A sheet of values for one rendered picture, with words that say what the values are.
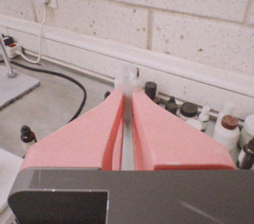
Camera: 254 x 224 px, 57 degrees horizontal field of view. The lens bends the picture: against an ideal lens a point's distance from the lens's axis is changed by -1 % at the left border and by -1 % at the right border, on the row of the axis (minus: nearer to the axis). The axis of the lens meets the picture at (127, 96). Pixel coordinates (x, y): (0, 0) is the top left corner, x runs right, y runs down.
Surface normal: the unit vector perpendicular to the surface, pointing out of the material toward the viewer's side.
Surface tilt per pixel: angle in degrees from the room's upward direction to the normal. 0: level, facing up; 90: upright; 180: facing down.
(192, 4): 90
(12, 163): 0
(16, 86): 0
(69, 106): 0
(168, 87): 90
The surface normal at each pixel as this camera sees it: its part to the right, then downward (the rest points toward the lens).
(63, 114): 0.00, -0.80
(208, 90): -0.51, 0.51
